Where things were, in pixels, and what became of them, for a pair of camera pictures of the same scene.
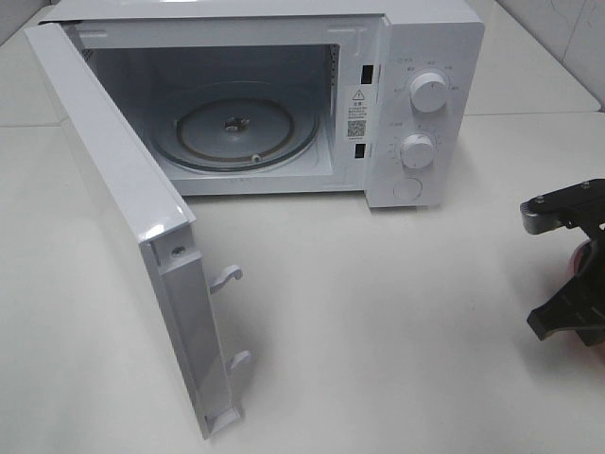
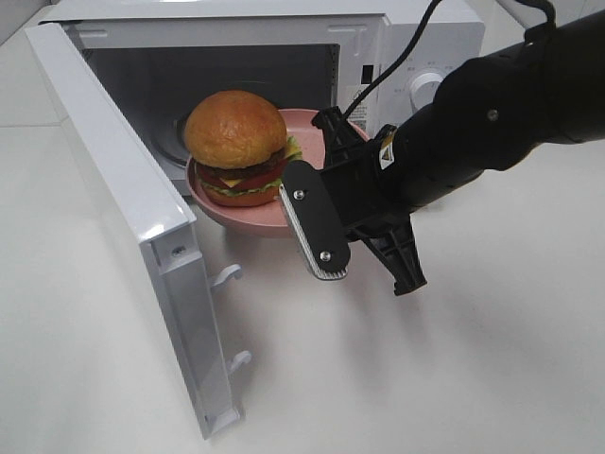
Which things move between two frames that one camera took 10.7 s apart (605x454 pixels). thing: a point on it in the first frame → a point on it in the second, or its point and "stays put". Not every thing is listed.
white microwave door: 161,218 stays put
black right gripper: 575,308 → 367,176
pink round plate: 568,242 → 273,218
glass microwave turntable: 234,128 → 173,164
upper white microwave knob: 428,92 stays put
